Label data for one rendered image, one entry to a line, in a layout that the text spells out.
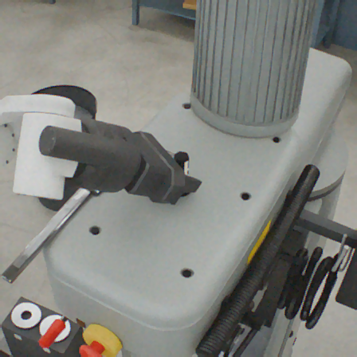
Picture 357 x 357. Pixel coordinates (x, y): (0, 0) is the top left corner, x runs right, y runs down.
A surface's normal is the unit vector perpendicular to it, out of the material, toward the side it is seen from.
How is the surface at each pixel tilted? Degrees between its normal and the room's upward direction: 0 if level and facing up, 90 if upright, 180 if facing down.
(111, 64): 0
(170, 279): 0
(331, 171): 0
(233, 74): 90
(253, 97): 90
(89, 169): 63
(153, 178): 91
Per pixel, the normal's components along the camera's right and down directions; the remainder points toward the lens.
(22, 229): 0.04, -0.73
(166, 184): -0.67, -0.13
